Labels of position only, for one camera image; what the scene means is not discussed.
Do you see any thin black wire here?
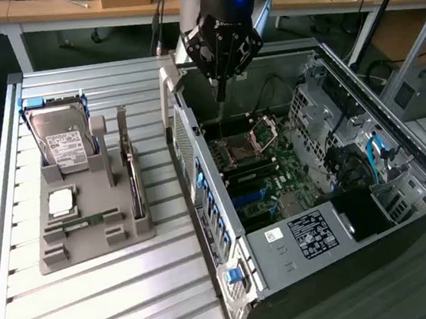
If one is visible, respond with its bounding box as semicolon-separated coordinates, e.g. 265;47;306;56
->
255;72;298;124

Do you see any grey parts rack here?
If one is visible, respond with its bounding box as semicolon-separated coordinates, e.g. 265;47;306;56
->
23;109;160;277

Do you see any wooden office desk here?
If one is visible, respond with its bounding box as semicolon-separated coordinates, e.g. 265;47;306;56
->
0;0;187;76
267;0;426;65

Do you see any black installed RAM stick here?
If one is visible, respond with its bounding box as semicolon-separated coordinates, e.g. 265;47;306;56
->
224;161;280;190

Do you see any perforated metal drive cage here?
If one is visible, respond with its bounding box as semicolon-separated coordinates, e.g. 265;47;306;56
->
285;74;358;181

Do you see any black tripod pole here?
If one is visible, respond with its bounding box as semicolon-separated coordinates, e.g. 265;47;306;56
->
340;0;426;74

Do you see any grey chipset heat sink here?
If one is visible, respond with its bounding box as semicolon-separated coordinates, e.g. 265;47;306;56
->
280;190;308;216

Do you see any grey disk bay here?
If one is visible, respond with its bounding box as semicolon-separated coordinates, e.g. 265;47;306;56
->
368;170;426;226

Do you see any grey computer tower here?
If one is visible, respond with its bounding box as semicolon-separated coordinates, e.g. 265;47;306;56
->
377;61;426;125

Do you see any blue wire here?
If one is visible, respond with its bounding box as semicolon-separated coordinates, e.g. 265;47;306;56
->
363;129;395;185

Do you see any graphics card with metal bracket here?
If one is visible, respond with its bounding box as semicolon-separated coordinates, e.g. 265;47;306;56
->
114;103;148;221

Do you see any green motherboard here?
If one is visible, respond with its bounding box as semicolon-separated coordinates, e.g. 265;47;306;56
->
203;108;333;237

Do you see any black wire bundle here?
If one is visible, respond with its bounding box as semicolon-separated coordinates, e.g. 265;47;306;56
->
321;141;379;194

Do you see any blue expansion slot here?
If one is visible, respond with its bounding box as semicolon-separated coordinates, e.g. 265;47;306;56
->
232;188;271;209

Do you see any black hanging cable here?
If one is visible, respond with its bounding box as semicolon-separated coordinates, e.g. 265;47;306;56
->
146;0;175;56

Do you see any silver hard disk drive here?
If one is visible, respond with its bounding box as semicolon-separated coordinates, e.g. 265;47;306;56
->
25;102;98;177

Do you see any blue case latch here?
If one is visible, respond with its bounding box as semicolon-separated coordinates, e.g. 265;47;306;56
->
224;265;247;285

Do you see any grey power supply unit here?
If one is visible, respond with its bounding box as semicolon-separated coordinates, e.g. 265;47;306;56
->
241;197;362;293

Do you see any metal socket cover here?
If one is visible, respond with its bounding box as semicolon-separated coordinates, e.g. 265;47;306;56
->
246;116;280;152

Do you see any green RAM stick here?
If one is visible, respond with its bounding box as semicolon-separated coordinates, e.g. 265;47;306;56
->
46;208;120;232

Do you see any thin metal locking lever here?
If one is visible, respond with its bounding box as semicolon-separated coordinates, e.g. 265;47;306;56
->
215;103;226;141

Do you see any blue disk carrier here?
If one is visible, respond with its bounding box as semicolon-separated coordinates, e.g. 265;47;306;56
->
17;89;101;168

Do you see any CPU socket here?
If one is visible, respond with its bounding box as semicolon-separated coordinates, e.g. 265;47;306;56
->
220;132;266;167

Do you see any silver CPU chip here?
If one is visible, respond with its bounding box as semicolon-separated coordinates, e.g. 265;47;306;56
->
46;189;76;217

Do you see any open grey PC case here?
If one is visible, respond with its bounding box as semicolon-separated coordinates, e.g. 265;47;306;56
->
155;25;426;319

